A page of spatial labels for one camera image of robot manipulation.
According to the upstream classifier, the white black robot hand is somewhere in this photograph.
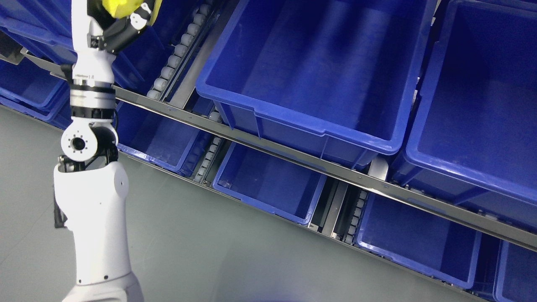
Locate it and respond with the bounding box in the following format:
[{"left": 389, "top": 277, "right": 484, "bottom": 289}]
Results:
[{"left": 70, "top": 0, "right": 154, "bottom": 89}]

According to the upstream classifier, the yellow foam block with notch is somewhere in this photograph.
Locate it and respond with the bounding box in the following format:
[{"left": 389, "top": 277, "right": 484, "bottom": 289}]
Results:
[{"left": 102, "top": 0, "right": 162, "bottom": 26}]

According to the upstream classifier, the metal shelf rack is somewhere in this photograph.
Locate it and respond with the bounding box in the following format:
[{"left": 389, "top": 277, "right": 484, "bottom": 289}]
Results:
[{"left": 0, "top": 0, "right": 537, "bottom": 300}]

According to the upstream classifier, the blue plastic bin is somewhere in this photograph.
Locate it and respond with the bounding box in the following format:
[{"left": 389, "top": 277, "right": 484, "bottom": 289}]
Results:
[
  {"left": 117, "top": 102, "right": 213, "bottom": 177},
  {"left": 196, "top": 0, "right": 437, "bottom": 169},
  {"left": 0, "top": 60, "right": 71, "bottom": 130},
  {"left": 391, "top": 0, "right": 537, "bottom": 232},
  {"left": 353, "top": 193, "right": 482, "bottom": 289},
  {"left": 212, "top": 143, "right": 327, "bottom": 226}
]

